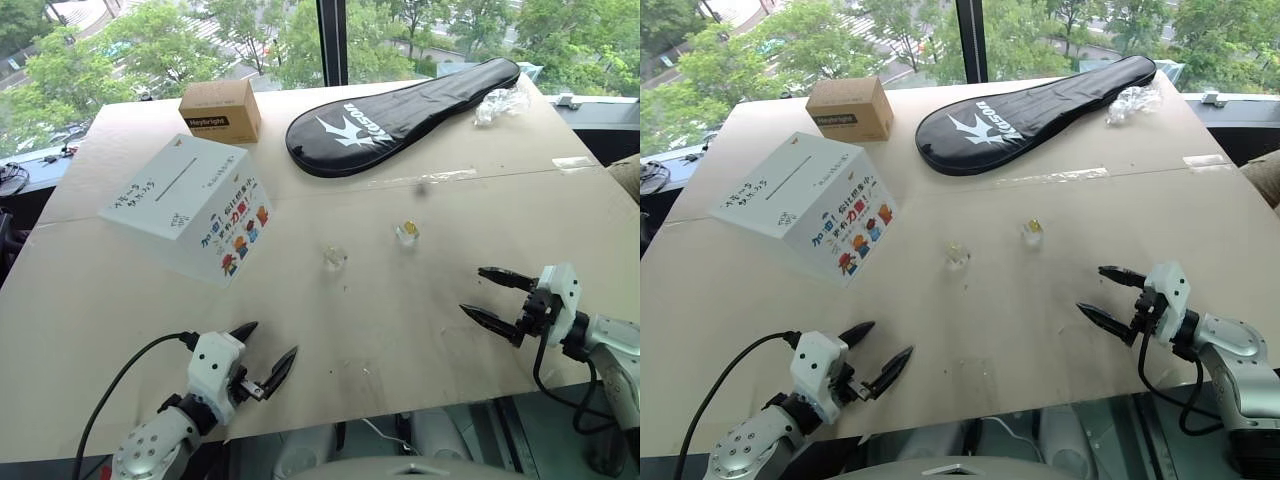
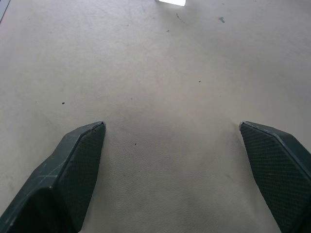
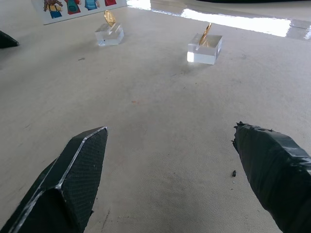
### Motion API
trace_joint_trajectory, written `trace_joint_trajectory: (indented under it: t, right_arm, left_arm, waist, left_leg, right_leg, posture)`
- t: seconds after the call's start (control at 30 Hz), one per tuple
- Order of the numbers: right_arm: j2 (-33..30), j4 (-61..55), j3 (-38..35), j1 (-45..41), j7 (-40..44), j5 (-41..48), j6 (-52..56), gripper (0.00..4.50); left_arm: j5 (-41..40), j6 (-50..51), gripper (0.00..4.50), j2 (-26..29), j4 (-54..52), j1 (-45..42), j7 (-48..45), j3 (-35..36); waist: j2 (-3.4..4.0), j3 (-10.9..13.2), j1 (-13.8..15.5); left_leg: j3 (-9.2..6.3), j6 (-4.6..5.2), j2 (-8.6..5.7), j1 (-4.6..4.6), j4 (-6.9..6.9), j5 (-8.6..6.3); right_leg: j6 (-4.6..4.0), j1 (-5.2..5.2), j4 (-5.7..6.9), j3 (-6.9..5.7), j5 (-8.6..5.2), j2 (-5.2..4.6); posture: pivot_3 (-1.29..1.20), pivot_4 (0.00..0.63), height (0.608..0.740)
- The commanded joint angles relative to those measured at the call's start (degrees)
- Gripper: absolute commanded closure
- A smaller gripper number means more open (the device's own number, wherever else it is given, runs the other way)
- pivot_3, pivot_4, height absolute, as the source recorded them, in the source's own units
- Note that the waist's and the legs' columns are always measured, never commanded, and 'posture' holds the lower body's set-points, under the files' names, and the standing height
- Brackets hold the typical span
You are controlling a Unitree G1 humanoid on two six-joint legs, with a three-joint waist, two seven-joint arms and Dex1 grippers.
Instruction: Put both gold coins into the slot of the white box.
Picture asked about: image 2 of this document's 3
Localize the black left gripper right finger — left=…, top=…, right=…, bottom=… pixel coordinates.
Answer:
left=239, top=120, right=311, bottom=233

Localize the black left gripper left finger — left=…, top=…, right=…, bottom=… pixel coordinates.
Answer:
left=0, top=121, right=107, bottom=233

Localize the white paper sheet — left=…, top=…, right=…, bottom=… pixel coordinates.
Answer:
left=158, top=0, right=187, bottom=7

